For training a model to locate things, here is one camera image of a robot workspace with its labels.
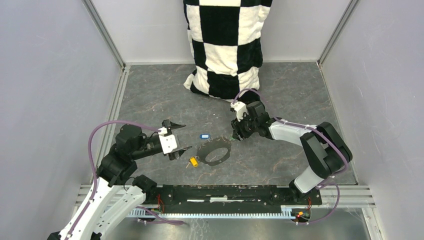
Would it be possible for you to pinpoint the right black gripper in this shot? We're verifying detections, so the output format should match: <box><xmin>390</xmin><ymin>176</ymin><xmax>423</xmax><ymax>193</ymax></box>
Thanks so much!
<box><xmin>230</xmin><ymin>111</ymin><xmax>259</xmax><ymax>142</ymax></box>

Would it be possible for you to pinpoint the blue key tag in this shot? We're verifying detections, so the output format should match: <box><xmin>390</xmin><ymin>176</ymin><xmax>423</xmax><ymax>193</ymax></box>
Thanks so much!
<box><xmin>199</xmin><ymin>133</ymin><xmax>211</xmax><ymax>140</ymax></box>

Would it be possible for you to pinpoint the yellow key tag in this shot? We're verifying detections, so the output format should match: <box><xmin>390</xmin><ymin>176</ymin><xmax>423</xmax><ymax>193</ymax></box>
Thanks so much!
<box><xmin>189</xmin><ymin>156</ymin><xmax>199</xmax><ymax>168</ymax></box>

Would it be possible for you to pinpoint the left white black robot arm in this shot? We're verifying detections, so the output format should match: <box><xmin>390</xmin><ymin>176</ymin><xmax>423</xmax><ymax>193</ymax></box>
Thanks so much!
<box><xmin>48</xmin><ymin>119</ymin><xmax>188</xmax><ymax>240</ymax></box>

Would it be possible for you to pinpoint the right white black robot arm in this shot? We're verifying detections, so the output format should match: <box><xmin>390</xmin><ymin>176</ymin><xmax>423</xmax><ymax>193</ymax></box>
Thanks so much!
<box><xmin>230</xmin><ymin>101</ymin><xmax>353</xmax><ymax>204</ymax></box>

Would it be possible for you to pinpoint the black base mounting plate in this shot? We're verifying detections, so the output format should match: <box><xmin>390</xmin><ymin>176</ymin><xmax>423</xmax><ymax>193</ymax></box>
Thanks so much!
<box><xmin>144</xmin><ymin>185</ymin><xmax>323</xmax><ymax>214</ymax></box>

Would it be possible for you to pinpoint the black white checkered pillow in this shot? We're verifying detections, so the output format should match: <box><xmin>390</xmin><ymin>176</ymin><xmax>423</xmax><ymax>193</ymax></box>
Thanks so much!
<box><xmin>182</xmin><ymin>0</ymin><xmax>273</xmax><ymax>104</ymax></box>

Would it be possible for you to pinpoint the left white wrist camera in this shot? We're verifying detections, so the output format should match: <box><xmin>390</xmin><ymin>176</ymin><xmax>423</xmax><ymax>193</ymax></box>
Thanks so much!
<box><xmin>158</xmin><ymin>127</ymin><xmax>179</xmax><ymax>155</ymax></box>

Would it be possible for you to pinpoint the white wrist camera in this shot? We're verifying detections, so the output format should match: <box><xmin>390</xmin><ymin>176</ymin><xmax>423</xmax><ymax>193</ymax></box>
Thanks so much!
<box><xmin>230</xmin><ymin>101</ymin><xmax>248</xmax><ymax>122</ymax></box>
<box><xmin>158</xmin><ymin>127</ymin><xmax>179</xmax><ymax>155</ymax></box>

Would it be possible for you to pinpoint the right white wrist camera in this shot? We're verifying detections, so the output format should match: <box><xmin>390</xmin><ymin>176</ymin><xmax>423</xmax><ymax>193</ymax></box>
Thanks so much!
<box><xmin>230</xmin><ymin>101</ymin><xmax>248</xmax><ymax>122</ymax></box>

